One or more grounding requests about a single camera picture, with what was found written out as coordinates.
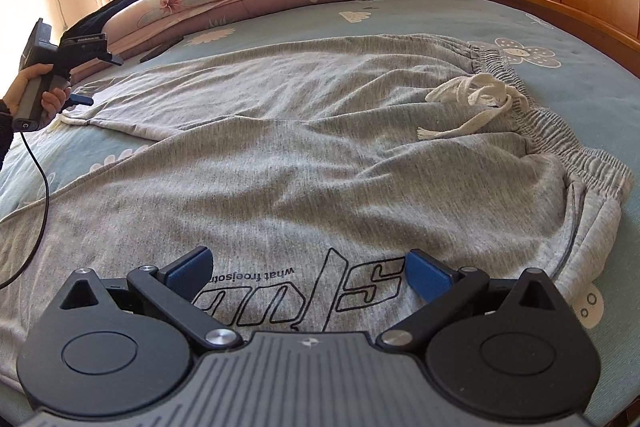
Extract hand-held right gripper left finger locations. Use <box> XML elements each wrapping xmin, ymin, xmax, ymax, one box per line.
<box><xmin>60</xmin><ymin>247</ymin><xmax>241</xmax><ymax>350</ymax></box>

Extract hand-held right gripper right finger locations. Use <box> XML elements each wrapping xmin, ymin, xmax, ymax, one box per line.
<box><xmin>376</xmin><ymin>250</ymin><xmax>568</xmax><ymax>350</ymax></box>

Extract grey sweat pants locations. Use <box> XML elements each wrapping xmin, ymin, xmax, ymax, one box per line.
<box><xmin>0</xmin><ymin>34</ymin><xmax>635</xmax><ymax>388</ymax></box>

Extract person's left hand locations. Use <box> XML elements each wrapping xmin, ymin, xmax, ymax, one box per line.
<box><xmin>2</xmin><ymin>64</ymin><xmax>71</xmax><ymax>120</ymax></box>

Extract black garment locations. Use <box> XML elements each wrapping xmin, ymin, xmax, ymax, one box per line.
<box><xmin>64</xmin><ymin>0</ymin><xmax>144</xmax><ymax>42</ymax></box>

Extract bed with blue floral sheet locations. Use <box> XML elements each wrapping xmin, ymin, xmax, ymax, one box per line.
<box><xmin>0</xmin><ymin>0</ymin><xmax>640</xmax><ymax>427</ymax></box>

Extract left hand-held gripper cable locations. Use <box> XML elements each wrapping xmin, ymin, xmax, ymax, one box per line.
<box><xmin>0</xmin><ymin>127</ymin><xmax>49</xmax><ymax>290</ymax></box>

